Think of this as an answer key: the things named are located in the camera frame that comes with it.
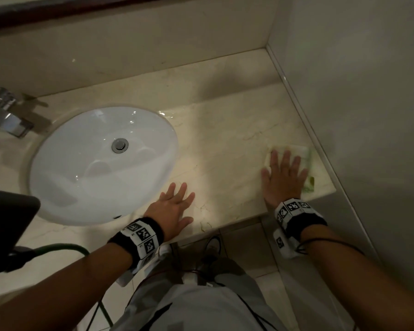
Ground person's left hand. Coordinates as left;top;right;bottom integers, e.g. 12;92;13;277
143;182;196;242

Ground person's right hand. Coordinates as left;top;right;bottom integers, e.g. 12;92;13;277
261;149;310;208

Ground white green-edged cleaning cloth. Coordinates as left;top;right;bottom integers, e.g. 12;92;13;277
264;144;316;194

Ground person's left forearm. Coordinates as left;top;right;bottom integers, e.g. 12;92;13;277
0;243;133;331

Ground person's right forearm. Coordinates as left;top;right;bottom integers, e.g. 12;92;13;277
300;225;414;331

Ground person's right shoe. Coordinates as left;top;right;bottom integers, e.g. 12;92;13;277
201;235;223;264

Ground chrome sink drain stopper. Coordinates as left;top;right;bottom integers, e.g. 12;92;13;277
111;137;129;154

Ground white oval sink basin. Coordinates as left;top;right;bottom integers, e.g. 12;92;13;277
29;106;179;226

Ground person's grey trousers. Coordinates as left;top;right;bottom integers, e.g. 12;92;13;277
110;257;290;331

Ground black left wristband with markers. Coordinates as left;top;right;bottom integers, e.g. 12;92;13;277
107;217;165;269

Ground black wristband with markers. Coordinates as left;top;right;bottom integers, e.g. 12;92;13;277
107;217;165;269
274;199;328;240

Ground black right wristband with markers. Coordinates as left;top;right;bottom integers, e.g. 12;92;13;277
274;199;328;240

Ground chrome faucet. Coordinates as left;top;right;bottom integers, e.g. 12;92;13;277
0;87;35;139

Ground dark wooden framed mirror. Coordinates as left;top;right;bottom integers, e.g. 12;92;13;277
0;0;180;31

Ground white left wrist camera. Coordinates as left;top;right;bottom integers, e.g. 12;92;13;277
115;244;173;288

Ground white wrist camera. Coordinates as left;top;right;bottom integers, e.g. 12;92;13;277
272;228;303;261
115;244;173;288

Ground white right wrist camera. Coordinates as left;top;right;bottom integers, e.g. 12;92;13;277
272;228;303;261

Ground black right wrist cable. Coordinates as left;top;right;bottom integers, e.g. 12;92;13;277
295;237;366;256

